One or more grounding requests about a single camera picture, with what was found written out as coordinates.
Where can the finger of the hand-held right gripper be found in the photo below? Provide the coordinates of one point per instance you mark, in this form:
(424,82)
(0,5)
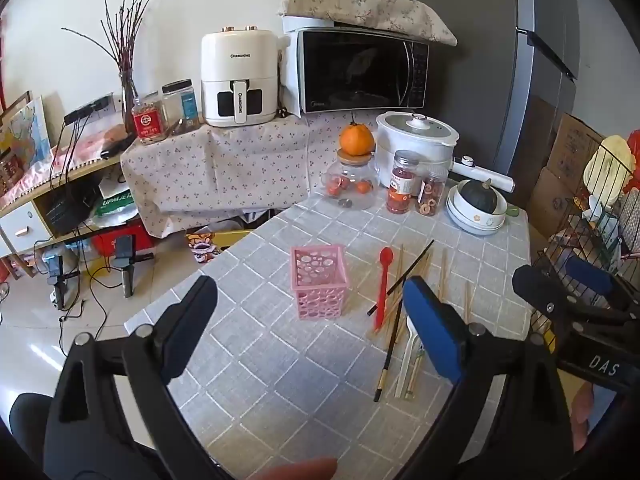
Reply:
(535,285)
(590,276)

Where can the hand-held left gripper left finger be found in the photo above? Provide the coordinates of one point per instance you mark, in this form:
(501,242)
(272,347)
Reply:
(192,320)

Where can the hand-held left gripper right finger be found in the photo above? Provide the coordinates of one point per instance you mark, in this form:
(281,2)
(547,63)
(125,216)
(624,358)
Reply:
(430,330)

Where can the black chopstick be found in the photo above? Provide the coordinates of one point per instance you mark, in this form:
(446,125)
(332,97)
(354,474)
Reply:
(390,290)
(387,365)

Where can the pink perforated utensil basket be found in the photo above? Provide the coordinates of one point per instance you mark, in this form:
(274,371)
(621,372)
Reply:
(320,305)

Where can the person's right hand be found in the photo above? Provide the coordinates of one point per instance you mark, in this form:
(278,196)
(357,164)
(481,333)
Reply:
(585,415)

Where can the person's left hand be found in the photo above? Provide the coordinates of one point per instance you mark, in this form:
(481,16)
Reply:
(300,471)

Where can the white plastic spoon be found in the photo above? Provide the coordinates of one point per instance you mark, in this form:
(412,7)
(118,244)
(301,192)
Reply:
(411,340)

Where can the yellow cartoon print box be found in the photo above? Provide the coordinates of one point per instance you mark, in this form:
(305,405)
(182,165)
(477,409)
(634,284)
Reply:
(202,250)

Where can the red plastic spoon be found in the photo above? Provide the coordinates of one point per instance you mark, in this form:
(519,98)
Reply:
(386,257)

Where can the black stand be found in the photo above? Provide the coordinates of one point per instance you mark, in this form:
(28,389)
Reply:
(126,265)
(59,285)

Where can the cardboard box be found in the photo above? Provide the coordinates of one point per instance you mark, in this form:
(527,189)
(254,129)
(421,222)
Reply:
(575,145)
(547,197)

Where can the stack of white bowls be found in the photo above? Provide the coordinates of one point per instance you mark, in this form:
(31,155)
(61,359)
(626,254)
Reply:
(470,222)

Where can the dark green pumpkin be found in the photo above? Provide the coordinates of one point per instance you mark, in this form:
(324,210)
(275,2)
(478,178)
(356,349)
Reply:
(475,197)

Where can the grey checked tablecloth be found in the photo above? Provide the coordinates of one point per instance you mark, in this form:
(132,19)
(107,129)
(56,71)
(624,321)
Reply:
(280,385)

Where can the cream yellow cloth item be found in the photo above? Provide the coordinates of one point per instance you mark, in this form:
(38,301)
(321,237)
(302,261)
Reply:
(607,165)

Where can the red box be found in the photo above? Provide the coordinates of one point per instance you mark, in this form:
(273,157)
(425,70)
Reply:
(107,245)

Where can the white long device with knob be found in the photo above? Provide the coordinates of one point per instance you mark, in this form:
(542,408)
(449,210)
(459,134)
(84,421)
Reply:
(485,174)

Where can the red-filled plastic jar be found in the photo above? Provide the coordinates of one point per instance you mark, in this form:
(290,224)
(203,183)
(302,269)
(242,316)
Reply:
(400,200)

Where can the red item in rack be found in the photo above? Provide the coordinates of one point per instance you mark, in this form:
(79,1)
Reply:
(635,150)

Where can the green and white bag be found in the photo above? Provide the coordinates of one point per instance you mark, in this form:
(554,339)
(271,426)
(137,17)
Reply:
(115,202)

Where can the glass jar with bamboo lid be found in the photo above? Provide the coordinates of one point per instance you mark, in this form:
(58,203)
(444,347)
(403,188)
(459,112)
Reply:
(350,200)

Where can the small-flower print tablecloth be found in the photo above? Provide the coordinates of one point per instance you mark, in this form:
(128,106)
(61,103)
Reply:
(225,170)

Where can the black box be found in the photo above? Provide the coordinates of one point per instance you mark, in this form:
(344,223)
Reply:
(67,207)

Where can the white electric cooker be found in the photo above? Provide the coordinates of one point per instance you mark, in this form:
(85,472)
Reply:
(425,147)

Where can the person's dark trouser leg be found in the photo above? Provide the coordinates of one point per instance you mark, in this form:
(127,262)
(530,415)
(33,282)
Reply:
(30,425)

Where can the red label jar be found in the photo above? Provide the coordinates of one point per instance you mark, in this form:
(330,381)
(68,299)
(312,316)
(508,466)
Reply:
(148,127)

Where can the wooden side cabinet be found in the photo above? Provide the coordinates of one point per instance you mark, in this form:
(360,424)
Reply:
(17,227)

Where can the pink spiral notebook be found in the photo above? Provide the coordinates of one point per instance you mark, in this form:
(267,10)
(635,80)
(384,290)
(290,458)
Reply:
(90,147)

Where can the large orange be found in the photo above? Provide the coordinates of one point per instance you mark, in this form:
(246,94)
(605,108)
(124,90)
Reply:
(356,141)

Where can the grey refrigerator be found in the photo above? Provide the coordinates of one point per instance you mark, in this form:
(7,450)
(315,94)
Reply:
(480,85)

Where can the blue label jar black lid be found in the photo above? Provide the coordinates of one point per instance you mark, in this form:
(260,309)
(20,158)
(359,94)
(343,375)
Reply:
(182,110)

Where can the glass vase with dry branches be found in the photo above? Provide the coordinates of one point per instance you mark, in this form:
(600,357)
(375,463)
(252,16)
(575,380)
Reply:
(127,95)

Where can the black power strip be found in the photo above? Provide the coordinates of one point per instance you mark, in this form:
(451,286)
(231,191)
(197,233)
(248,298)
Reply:
(85,110)

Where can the framed colourful picture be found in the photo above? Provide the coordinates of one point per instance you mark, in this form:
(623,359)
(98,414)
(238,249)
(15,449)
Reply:
(25,130)

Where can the white air fryer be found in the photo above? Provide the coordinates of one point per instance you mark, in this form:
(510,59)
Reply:
(225,60)

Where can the black microwave oven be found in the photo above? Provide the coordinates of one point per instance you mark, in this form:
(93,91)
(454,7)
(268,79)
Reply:
(350,70)

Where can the floral cover cloth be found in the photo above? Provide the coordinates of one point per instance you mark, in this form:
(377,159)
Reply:
(375,7)

